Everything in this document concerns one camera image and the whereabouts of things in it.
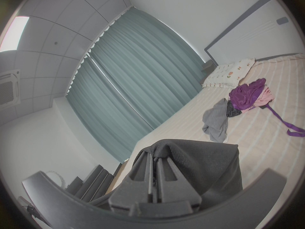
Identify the ceiling air conditioner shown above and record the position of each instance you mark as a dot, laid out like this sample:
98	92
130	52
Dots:
9	89

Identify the square ceiling light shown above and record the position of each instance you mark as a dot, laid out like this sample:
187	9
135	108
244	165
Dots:
13	33

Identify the black T-shirt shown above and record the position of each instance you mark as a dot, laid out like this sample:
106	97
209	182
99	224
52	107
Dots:
202	166

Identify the purple garment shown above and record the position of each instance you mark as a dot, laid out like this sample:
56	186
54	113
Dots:
245	94

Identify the white printed pillow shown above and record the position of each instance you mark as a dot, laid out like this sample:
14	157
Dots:
228	73

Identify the bed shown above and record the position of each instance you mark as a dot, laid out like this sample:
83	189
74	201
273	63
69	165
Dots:
262	151

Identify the black dressing table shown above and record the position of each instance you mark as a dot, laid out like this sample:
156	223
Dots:
73	186

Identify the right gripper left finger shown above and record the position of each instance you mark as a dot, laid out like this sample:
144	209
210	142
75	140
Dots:
138	185

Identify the grey garment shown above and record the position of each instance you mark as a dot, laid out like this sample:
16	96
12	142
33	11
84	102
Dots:
215	123

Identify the black chest of drawers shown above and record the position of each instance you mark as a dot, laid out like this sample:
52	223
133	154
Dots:
97	179

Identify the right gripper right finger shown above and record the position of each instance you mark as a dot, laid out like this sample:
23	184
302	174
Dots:
181	189

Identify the black shiny garment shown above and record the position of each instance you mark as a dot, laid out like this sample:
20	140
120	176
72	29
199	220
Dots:
233	112

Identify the grey bedside table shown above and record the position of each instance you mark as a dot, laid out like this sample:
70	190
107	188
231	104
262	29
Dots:
209	67

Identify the pink garment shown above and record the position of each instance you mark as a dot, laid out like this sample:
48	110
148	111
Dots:
264	99

